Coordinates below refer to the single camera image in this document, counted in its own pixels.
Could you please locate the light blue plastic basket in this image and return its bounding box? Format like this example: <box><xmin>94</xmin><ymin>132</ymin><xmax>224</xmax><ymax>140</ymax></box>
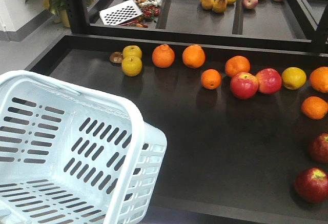
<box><xmin>1</xmin><ymin>70</ymin><xmax>167</xmax><ymax>223</ymax></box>

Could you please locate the orange behind apples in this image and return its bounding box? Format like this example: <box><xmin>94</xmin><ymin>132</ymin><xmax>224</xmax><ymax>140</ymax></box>
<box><xmin>225</xmin><ymin>55</ymin><xmax>251</xmax><ymax>77</ymax></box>

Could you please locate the knobbed orange leftmost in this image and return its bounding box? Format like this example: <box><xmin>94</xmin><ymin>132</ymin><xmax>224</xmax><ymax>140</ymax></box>
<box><xmin>152</xmin><ymin>44</ymin><xmax>175</xmax><ymax>68</ymax></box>

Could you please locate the yellow apple front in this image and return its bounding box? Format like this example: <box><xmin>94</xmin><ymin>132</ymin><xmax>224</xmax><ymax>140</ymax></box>
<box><xmin>121</xmin><ymin>56</ymin><xmax>142</xmax><ymax>77</ymax></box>

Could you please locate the yellow apple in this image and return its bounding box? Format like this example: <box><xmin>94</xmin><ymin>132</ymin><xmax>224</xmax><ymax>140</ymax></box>
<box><xmin>121</xmin><ymin>56</ymin><xmax>142</xmax><ymax>77</ymax></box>
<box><xmin>122</xmin><ymin>45</ymin><xmax>142</xmax><ymax>58</ymax></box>

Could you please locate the small orange centre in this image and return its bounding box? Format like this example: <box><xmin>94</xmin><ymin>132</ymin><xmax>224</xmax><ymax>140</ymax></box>
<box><xmin>201</xmin><ymin>69</ymin><xmax>221</xmax><ymax>90</ymax></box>

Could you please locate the small orange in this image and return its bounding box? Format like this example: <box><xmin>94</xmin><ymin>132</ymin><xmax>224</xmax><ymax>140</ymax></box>
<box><xmin>201</xmin><ymin>69</ymin><xmax>221</xmax><ymax>90</ymax></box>
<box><xmin>301</xmin><ymin>96</ymin><xmax>327</xmax><ymax>120</ymax></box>

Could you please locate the yellow apple back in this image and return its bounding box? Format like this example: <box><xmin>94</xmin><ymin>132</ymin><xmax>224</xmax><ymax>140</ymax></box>
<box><xmin>122</xmin><ymin>45</ymin><xmax>142</xmax><ymax>58</ymax></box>

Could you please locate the pink red apple left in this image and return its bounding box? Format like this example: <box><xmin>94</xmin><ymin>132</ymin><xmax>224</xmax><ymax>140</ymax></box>
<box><xmin>230</xmin><ymin>72</ymin><xmax>259</xmax><ymax>100</ymax></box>

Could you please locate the pink red apple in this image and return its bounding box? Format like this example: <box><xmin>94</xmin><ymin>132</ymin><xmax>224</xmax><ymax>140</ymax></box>
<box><xmin>230</xmin><ymin>72</ymin><xmax>259</xmax><ymax>100</ymax></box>
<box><xmin>255</xmin><ymin>68</ymin><xmax>282</xmax><ymax>94</ymax></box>

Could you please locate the black wooden display stand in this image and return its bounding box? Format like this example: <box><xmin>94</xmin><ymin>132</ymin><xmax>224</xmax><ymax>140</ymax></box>
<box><xmin>28</xmin><ymin>35</ymin><xmax>327</xmax><ymax>223</ymax></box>

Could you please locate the black upper tray shelf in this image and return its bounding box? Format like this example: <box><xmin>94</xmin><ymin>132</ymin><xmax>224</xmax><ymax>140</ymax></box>
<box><xmin>68</xmin><ymin>0</ymin><xmax>327</xmax><ymax>53</ymax></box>

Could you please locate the white perforated grater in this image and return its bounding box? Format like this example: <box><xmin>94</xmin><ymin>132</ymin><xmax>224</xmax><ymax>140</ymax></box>
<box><xmin>99</xmin><ymin>0</ymin><xmax>142</xmax><ymax>26</ymax></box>

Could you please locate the brown pear left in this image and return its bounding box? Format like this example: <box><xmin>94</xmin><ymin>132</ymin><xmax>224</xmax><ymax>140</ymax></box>
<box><xmin>199</xmin><ymin>0</ymin><xmax>214</xmax><ymax>10</ymax></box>

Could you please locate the pink red apple right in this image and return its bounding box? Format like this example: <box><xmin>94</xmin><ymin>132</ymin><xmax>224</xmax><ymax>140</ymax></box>
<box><xmin>255</xmin><ymin>68</ymin><xmax>282</xmax><ymax>94</ymax></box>

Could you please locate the brown pear middle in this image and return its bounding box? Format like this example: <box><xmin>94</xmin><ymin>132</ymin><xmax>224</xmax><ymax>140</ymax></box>
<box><xmin>212</xmin><ymin>0</ymin><xmax>228</xmax><ymax>13</ymax></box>

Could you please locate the yellow round citrus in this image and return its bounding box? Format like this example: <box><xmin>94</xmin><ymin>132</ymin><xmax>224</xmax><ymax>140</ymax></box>
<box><xmin>281</xmin><ymin>67</ymin><xmax>306</xmax><ymax>90</ymax></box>

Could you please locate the small orange lower left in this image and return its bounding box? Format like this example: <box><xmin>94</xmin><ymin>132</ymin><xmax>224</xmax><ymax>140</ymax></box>
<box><xmin>301</xmin><ymin>96</ymin><xmax>327</xmax><ymax>120</ymax></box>

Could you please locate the large orange far right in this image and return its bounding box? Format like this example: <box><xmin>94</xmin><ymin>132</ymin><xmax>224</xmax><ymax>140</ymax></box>
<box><xmin>310</xmin><ymin>66</ymin><xmax>328</xmax><ymax>93</ymax></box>

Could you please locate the dark red apple upper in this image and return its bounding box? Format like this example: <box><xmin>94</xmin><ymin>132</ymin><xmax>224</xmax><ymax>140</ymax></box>
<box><xmin>308</xmin><ymin>133</ymin><xmax>327</xmax><ymax>164</ymax></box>

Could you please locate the dark red apple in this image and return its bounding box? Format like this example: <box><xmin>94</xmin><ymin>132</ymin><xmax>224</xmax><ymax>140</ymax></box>
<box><xmin>308</xmin><ymin>133</ymin><xmax>327</xmax><ymax>164</ymax></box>
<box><xmin>294</xmin><ymin>167</ymin><xmax>327</xmax><ymax>203</ymax></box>

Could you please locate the dark red apple left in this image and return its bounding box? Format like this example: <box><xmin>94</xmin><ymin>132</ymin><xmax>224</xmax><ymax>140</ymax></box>
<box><xmin>294</xmin><ymin>167</ymin><xmax>327</xmax><ymax>203</ymax></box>

